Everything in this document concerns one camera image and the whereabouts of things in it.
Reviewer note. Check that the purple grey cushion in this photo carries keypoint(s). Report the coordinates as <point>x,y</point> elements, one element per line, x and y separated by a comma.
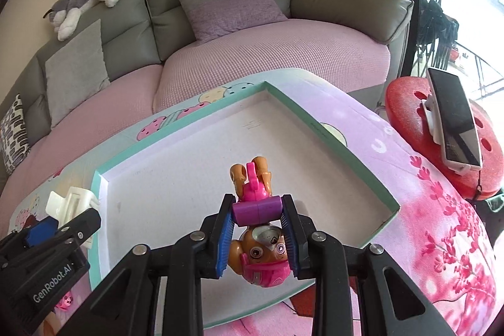
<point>211,19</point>

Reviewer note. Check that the grey sofa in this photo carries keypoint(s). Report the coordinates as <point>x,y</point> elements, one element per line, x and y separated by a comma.
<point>110,66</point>

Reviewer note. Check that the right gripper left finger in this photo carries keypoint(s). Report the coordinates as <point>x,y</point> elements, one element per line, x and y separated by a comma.
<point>125,301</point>

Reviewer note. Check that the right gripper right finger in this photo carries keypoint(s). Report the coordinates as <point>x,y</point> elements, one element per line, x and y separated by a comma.
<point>390,303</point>

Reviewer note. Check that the teal shallow box tray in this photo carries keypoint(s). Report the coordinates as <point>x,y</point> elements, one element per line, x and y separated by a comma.
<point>254,146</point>

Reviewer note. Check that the pink sofa cover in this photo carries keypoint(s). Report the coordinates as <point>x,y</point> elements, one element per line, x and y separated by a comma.
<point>345,57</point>

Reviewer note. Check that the pink puppy toy figure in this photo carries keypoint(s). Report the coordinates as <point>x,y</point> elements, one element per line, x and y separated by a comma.
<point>259,255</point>

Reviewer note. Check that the grey white plush dog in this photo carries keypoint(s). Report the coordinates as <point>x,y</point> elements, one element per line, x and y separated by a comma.
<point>65,14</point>

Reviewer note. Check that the white plastic hair claw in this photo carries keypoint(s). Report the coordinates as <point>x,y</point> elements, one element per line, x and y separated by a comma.
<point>65,209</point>

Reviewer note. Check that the red plastic stool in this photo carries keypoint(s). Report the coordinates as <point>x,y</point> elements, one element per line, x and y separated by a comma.
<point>403,105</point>

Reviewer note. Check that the light grey cushion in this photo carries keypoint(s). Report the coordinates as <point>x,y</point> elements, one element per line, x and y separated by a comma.
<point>75,73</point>

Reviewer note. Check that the smartphone on white stand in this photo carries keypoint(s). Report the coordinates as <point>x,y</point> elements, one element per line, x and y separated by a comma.
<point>451,122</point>

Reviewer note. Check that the cartoon printed bedsheet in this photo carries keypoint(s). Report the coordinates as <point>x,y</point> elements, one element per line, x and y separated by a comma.
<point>436,237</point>

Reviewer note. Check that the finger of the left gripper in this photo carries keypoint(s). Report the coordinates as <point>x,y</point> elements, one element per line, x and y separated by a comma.
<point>82,228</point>
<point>34,233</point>

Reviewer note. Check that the black white patterned cushion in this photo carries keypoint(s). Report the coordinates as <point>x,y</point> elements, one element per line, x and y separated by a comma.
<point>14,142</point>

